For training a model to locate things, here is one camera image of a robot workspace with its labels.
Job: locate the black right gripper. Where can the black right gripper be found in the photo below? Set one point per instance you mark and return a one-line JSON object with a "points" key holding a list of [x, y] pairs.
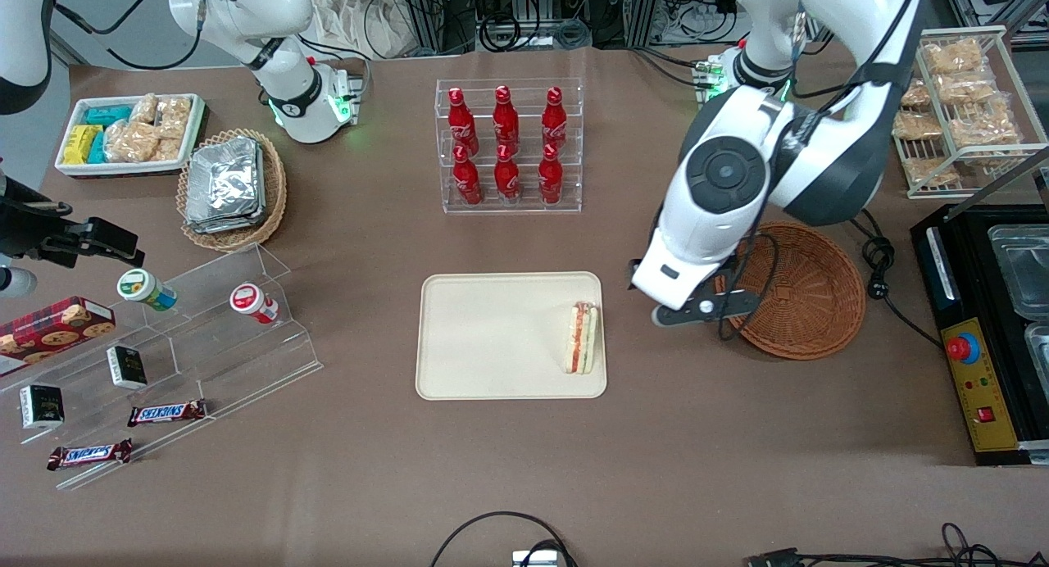
{"points": [[26, 225]]}

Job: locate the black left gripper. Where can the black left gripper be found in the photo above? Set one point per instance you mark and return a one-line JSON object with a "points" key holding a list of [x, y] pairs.
{"points": [[632, 268]]}

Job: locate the triangular sandwich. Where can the triangular sandwich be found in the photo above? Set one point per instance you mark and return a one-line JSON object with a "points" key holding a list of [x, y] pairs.
{"points": [[582, 337]]}

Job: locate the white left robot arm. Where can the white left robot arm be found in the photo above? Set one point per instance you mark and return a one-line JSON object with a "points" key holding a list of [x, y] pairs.
{"points": [[713, 223]]}

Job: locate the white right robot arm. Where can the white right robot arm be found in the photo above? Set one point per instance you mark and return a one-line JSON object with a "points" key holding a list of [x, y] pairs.
{"points": [[287, 10]]}

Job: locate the white snack tray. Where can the white snack tray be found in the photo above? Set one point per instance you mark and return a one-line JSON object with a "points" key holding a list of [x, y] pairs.
{"points": [[74, 169]]}

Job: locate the beige plastic tray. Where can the beige plastic tray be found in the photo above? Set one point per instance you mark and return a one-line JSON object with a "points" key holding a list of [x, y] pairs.
{"points": [[492, 337]]}

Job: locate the tan wicker basket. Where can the tan wicker basket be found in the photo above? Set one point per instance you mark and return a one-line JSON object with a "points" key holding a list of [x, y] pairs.
{"points": [[274, 182]]}

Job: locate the brown wicker basket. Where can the brown wicker basket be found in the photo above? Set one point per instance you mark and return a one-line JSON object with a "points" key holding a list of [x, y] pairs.
{"points": [[811, 297]]}

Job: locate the green lid yogurt cup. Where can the green lid yogurt cup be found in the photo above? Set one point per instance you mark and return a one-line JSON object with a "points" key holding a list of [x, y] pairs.
{"points": [[141, 288]]}

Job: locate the rice cracker bag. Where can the rice cracker bag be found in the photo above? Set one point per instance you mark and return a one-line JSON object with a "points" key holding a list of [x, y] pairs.
{"points": [[144, 108], [174, 118], [129, 142]]}

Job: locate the yellow snack packet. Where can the yellow snack packet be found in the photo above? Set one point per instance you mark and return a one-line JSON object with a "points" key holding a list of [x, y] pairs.
{"points": [[79, 143]]}

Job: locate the silver foil pack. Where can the silver foil pack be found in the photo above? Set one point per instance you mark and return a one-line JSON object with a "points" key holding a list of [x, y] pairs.
{"points": [[225, 225], [223, 178]]}

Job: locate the red cookie box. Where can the red cookie box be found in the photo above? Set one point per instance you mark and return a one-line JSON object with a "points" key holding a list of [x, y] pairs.
{"points": [[49, 329]]}

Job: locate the teal snack packet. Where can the teal snack packet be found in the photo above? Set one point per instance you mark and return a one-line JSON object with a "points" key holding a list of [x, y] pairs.
{"points": [[108, 115]]}

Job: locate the small black box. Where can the small black box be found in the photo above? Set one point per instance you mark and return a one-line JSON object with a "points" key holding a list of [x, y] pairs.
{"points": [[127, 367], [41, 406]]}

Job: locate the red cola bottle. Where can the red cola bottle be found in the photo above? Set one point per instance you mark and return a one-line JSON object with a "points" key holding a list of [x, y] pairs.
{"points": [[507, 180], [467, 182], [550, 179], [555, 123], [506, 123], [461, 124]]}

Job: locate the clear acrylic stepped display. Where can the clear acrylic stepped display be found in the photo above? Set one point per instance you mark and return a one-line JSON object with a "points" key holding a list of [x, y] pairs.
{"points": [[205, 346]]}

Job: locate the clear acrylic bottle rack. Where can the clear acrylic bottle rack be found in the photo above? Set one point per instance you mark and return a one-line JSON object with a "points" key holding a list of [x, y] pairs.
{"points": [[508, 208]]}

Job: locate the red lid yogurt cup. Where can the red lid yogurt cup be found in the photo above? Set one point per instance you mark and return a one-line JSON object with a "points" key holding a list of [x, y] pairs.
{"points": [[250, 301]]}

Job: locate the Snickers chocolate bar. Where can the Snickers chocolate bar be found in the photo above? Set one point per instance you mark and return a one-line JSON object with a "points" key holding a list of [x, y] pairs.
{"points": [[166, 413], [88, 454]]}

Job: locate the small silver device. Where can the small silver device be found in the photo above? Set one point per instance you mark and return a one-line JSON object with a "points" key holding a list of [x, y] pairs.
{"points": [[534, 560]]}

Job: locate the clear bagged snack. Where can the clear bagged snack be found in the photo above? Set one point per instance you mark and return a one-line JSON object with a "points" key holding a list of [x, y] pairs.
{"points": [[967, 88], [951, 56], [915, 95], [983, 126], [916, 125], [928, 169]]}

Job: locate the white cloth bag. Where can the white cloth bag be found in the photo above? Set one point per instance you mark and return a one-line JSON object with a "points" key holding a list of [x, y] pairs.
{"points": [[361, 18]]}

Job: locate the black sealing machine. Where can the black sealing machine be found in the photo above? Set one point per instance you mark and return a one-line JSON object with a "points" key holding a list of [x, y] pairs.
{"points": [[967, 256]]}

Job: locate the red emergency stop button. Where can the red emergency stop button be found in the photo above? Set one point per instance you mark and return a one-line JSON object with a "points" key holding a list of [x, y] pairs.
{"points": [[963, 348]]}

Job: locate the yellow control panel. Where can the yellow control panel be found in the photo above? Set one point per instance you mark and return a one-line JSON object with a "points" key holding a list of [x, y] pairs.
{"points": [[979, 387]]}

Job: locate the clear metal food container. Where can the clear metal food container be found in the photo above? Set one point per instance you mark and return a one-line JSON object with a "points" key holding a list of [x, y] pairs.
{"points": [[1020, 268]]}

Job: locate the grey metal bar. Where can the grey metal bar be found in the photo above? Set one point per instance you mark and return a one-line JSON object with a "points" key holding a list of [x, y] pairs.
{"points": [[1008, 172]]}

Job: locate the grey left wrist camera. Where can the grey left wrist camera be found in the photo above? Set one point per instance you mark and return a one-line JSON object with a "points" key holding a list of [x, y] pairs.
{"points": [[729, 305]]}

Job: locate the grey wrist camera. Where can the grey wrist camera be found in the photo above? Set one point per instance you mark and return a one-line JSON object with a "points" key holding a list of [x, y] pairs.
{"points": [[16, 282], [729, 305]]}

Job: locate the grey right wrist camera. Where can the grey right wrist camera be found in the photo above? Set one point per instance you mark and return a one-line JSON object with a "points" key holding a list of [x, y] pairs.
{"points": [[16, 282]]}

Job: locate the aluminium frame post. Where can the aluminium frame post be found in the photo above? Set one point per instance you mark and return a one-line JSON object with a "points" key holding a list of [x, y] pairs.
{"points": [[426, 14], [643, 10]]}

